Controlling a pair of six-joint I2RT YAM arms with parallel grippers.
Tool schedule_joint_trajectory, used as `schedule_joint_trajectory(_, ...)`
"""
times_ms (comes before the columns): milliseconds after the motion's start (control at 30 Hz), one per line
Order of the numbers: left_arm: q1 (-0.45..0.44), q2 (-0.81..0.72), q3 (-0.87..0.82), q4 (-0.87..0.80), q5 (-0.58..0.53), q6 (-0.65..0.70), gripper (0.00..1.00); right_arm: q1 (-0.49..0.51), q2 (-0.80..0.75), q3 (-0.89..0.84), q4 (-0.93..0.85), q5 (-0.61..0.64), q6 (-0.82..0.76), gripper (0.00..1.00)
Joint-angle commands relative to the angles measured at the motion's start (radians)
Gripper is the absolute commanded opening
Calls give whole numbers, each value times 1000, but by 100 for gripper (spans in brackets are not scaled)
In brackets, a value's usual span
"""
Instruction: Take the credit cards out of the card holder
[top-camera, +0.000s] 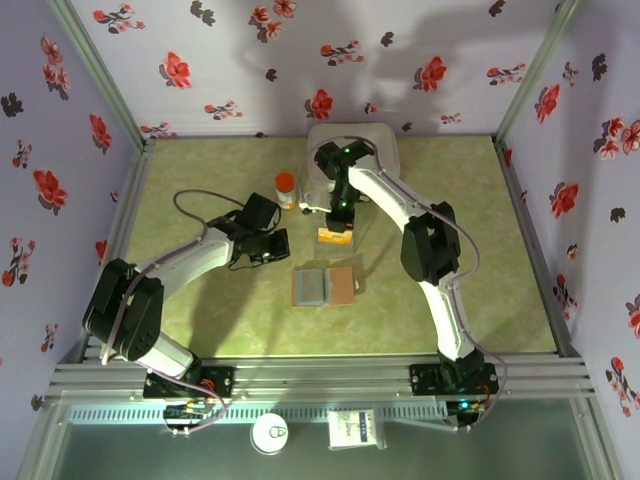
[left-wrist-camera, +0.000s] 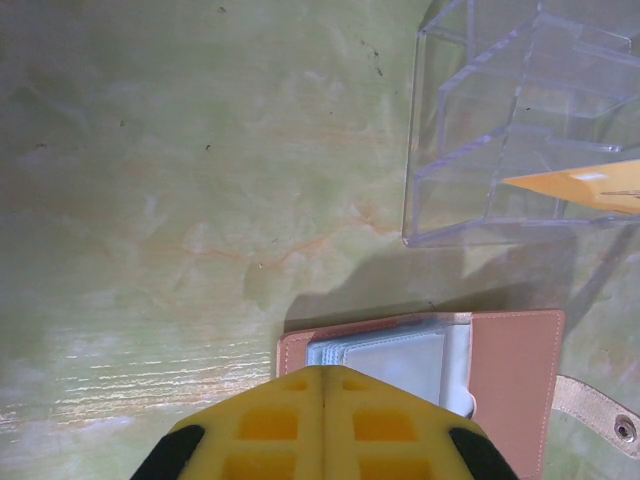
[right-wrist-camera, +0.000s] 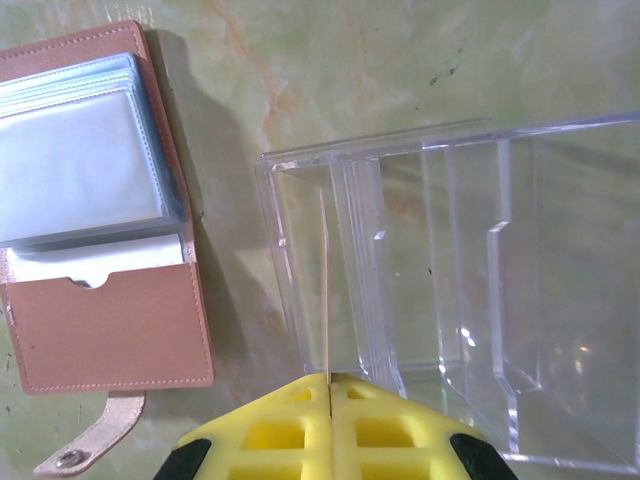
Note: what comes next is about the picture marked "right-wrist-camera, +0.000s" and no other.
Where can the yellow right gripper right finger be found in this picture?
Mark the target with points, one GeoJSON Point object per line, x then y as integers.
{"type": "Point", "coordinates": [390, 430]}

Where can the blue and yellow sponge pack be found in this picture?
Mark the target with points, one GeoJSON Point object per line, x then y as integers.
{"type": "Point", "coordinates": [450, 250]}

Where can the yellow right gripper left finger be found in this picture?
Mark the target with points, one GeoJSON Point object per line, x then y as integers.
{"type": "Point", "coordinates": [270, 430]}

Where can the yellow credit card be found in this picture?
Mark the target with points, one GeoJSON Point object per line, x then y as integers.
{"type": "Point", "coordinates": [326, 325]}

